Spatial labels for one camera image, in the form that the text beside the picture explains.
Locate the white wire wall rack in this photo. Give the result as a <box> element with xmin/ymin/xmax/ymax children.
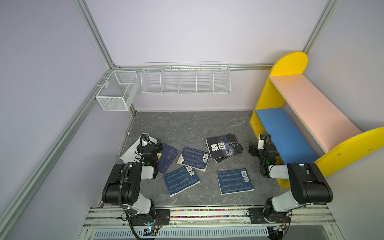
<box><xmin>141</xmin><ymin>62</ymin><xmax>232</xmax><ymax>94</ymax></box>

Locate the aluminium front rail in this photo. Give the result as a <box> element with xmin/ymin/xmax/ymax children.
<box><xmin>79</xmin><ymin>205</ymin><xmax>344</xmax><ymax>240</ymax></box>

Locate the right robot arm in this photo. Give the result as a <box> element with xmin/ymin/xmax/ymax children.
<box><xmin>248</xmin><ymin>145</ymin><xmax>333</xmax><ymax>223</ymax></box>

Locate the yellow pink blue shelf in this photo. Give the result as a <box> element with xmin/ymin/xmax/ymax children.
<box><xmin>250</xmin><ymin>52</ymin><xmax>384</xmax><ymax>177</ymax></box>

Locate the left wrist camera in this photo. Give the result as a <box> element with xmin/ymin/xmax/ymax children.
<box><xmin>140</xmin><ymin>133</ymin><xmax>151</xmax><ymax>147</ymax></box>

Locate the white mesh basket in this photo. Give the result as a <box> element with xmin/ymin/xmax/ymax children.
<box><xmin>96</xmin><ymin>71</ymin><xmax>140</xmax><ymax>112</ymax></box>

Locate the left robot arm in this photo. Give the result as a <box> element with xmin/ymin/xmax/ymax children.
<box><xmin>102</xmin><ymin>141</ymin><xmax>163</xmax><ymax>225</ymax></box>

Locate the black wolf-eyes book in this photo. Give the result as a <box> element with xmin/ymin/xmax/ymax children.
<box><xmin>206</xmin><ymin>134</ymin><xmax>243</xmax><ymax>163</ymax></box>

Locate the white paper file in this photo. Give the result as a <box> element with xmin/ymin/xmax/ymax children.
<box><xmin>120</xmin><ymin>138</ymin><xmax>141</xmax><ymax>163</ymax></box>

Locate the black book orange title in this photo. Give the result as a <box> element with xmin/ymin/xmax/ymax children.
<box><xmin>206</xmin><ymin>144</ymin><xmax>243</xmax><ymax>163</ymax></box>

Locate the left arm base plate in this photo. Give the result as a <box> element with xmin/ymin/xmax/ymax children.
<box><xmin>129</xmin><ymin>208</ymin><xmax>171</xmax><ymax>226</ymax></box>

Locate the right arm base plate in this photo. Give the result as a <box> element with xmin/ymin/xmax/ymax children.
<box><xmin>246</xmin><ymin>207</ymin><xmax>291</xmax><ymax>224</ymax></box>

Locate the dark blue thin book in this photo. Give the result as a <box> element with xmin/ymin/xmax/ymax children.
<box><xmin>157</xmin><ymin>143</ymin><xmax>180</xmax><ymax>175</ymax></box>

